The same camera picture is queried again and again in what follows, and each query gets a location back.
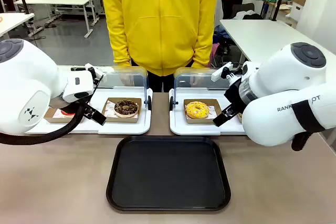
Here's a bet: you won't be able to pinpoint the white storage box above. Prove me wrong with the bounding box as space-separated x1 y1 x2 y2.
289 0 303 22

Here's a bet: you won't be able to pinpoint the clear plastic display lid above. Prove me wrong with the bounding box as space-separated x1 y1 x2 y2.
99 66 149 111

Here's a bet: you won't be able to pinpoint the yellow hoodie torso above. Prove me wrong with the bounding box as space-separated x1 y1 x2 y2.
101 0 218 77

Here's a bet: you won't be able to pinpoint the chocolate sprinkled donut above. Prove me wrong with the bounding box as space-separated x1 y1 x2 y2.
114 100 139 119

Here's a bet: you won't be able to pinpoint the white cloth on chair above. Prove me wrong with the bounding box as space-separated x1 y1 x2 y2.
235 9 265 20

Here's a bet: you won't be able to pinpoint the black trousers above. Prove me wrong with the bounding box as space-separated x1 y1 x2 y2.
130 60 180 93

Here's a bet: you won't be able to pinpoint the clear lid with black handle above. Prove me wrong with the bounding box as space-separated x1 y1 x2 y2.
174 67 238 112

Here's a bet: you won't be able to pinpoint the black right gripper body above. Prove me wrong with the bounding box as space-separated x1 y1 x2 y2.
223 77 247 112

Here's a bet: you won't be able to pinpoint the person's left hand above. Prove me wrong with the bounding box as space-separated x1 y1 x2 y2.
190 60 208 69

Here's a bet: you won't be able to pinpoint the person's left forearm yellow sleeve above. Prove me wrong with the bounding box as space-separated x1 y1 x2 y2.
193 19 215 65

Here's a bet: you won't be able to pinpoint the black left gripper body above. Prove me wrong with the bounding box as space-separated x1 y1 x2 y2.
54 95 92 116

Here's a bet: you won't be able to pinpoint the white desk with metal legs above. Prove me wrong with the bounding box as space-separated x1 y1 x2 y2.
13 0 94 38

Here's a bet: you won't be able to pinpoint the person's right forearm yellow sleeve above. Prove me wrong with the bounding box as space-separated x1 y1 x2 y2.
107 19 132 65

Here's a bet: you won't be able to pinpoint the bags under side table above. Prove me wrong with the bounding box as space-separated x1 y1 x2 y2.
209 24 241 69

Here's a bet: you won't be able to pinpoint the white display tray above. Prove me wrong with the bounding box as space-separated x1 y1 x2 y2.
26 87 153 135
169 87 248 136

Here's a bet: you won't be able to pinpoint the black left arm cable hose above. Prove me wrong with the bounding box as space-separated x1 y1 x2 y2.
0 103 89 145

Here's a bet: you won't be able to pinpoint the black plastic serving tray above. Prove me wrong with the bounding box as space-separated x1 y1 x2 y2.
106 135 232 211

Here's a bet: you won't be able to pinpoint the black right arm cable strap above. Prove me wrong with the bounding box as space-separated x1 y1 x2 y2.
290 100 327 152

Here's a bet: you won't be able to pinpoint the large white side table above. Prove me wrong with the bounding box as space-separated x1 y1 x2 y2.
218 18 336 86

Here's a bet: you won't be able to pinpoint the cardboard tray under yellow donut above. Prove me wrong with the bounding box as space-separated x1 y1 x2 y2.
183 99 224 125

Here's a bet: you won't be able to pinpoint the yellow sprinkled donut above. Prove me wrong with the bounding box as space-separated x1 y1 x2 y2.
185 101 210 120

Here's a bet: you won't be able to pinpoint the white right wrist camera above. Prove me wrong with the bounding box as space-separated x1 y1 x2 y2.
211 61 244 83

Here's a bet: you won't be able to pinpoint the cardboard tray under red donut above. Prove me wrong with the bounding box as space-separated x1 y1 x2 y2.
44 107 85 124

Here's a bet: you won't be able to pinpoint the small white table corner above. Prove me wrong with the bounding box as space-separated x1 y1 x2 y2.
0 12 35 40

